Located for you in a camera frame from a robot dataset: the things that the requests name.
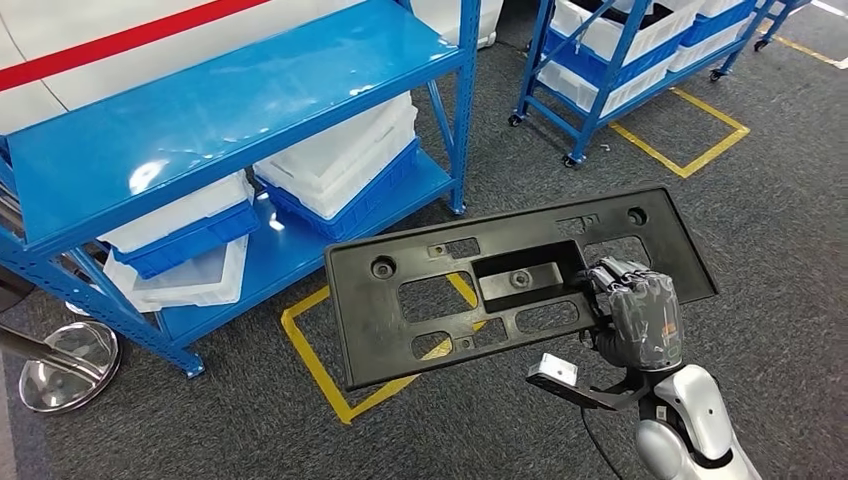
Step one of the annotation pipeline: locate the pale wrist camera black mount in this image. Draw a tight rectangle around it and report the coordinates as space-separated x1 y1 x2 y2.
526 352 654 412

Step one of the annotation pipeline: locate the chrome barrier stanchion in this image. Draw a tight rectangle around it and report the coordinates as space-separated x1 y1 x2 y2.
0 321 124 415

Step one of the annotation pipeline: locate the clear white plastic bin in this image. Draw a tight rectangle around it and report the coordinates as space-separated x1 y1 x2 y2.
102 235 250 314

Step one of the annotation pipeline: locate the blue metal shelf rack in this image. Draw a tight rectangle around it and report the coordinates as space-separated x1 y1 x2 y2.
0 0 482 380

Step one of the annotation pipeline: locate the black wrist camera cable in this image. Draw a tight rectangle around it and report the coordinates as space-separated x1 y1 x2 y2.
579 407 624 480

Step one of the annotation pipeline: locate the blue wheeled cart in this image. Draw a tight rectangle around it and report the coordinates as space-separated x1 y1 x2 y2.
506 0 813 168

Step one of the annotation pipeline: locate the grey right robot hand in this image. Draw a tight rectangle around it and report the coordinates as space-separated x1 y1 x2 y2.
574 256 686 372

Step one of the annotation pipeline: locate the red barrier belt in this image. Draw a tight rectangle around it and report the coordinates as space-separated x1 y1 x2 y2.
0 0 273 94

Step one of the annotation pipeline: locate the white car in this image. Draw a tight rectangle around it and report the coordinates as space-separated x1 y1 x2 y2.
0 0 505 137

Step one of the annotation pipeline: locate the black plastic plate bracket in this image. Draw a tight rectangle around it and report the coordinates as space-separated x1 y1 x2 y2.
323 185 720 392

